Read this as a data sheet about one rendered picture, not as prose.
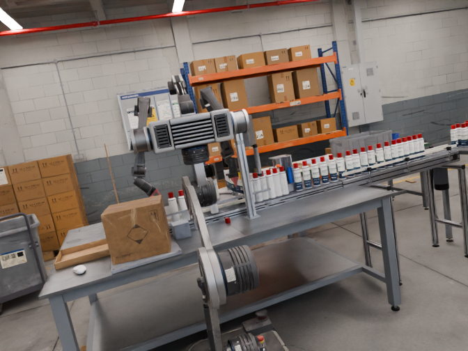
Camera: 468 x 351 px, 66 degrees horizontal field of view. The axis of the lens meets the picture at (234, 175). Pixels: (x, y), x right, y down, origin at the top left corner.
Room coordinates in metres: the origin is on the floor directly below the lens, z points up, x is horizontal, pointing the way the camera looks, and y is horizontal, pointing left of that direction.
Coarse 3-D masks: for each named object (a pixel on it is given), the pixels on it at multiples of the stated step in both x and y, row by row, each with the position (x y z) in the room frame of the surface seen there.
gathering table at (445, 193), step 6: (432, 144) 3.19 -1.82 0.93; (438, 144) 3.21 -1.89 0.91; (444, 144) 3.23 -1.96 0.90; (450, 144) 3.26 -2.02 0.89; (444, 150) 3.08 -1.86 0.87; (462, 150) 2.91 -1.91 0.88; (444, 192) 3.14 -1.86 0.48; (444, 198) 3.15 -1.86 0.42; (444, 204) 3.16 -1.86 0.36; (444, 210) 3.16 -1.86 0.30; (450, 210) 3.15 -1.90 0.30; (444, 216) 3.17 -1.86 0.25; (450, 216) 3.14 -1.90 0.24; (450, 228) 3.14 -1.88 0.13; (450, 234) 3.14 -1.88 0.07; (450, 240) 3.14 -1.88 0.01
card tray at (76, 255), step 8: (104, 240) 2.23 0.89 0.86; (72, 248) 2.17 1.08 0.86; (80, 248) 2.18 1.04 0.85; (88, 248) 2.20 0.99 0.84; (96, 248) 2.17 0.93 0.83; (104, 248) 2.14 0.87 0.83; (64, 256) 2.12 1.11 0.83; (72, 256) 2.09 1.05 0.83; (80, 256) 1.95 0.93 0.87; (88, 256) 1.96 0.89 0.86; (96, 256) 1.97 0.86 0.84; (104, 256) 1.98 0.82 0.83; (56, 264) 1.91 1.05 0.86; (64, 264) 1.92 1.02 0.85; (72, 264) 1.93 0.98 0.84
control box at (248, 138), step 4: (252, 124) 2.38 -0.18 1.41; (252, 128) 2.36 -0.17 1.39; (248, 132) 2.24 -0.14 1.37; (252, 132) 2.34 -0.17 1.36; (244, 136) 2.24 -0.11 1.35; (248, 136) 2.24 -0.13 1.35; (252, 136) 2.32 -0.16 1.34; (244, 140) 2.25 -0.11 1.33; (248, 140) 2.24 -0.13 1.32; (252, 140) 2.31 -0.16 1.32; (244, 144) 2.25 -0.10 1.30; (248, 144) 2.24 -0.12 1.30; (252, 144) 2.29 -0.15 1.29
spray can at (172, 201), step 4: (172, 192) 2.25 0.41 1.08; (172, 196) 2.24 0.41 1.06; (168, 200) 2.24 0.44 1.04; (172, 200) 2.23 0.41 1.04; (172, 204) 2.23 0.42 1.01; (176, 204) 2.25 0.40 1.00; (172, 208) 2.23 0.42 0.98; (176, 208) 2.24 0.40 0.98; (172, 212) 2.23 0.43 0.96; (172, 216) 2.23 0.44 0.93; (176, 216) 2.23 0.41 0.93; (172, 220) 2.24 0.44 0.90; (176, 220) 2.23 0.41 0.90
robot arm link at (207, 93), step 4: (204, 88) 2.28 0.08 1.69; (208, 88) 2.31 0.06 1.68; (200, 92) 2.29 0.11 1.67; (204, 92) 2.26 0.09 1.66; (208, 92) 2.25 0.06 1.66; (212, 92) 2.31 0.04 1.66; (200, 96) 2.34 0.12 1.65; (204, 96) 2.27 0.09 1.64; (208, 96) 2.23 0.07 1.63; (212, 96) 2.22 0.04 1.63; (204, 100) 2.33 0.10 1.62; (208, 100) 2.23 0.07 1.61; (212, 100) 2.19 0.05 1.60; (216, 100) 2.19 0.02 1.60; (204, 104) 2.34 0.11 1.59; (212, 104) 2.17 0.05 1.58; (216, 104) 2.16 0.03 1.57; (220, 104) 2.16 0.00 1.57; (212, 108) 2.21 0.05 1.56; (216, 108) 2.14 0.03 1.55; (220, 108) 2.13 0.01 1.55
